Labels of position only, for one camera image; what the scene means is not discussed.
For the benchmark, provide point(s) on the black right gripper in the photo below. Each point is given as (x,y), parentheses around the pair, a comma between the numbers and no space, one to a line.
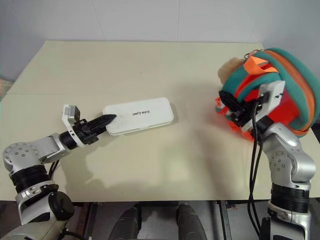
(246,113)

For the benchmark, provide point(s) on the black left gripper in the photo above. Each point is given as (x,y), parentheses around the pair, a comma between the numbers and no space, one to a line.
(86,132)

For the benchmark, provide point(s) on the white rectangular plastic box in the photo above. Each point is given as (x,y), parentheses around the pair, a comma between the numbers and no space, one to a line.
(145,113)

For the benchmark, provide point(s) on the orange and teal backpack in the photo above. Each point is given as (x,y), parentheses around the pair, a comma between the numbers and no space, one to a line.
(296,82)

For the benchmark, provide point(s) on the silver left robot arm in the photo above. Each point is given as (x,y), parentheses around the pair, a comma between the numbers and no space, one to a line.
(27,150)

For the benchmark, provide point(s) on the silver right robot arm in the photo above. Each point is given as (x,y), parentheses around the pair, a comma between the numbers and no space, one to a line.
(290,155)

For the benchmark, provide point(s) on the beige plush piece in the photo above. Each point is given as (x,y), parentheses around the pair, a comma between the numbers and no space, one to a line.
(229,68)

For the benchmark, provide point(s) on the dark rounded robot leg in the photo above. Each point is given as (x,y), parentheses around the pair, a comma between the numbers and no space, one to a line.
(191,222)
(128,222)

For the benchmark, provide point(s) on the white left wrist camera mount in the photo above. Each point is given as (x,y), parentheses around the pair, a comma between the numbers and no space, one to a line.
(70,115)

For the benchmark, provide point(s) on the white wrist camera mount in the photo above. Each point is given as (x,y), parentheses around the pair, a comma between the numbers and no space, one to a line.
(273,95)
(70,115)

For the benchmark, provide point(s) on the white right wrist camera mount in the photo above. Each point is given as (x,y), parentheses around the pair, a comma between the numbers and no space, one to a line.
(273,95)

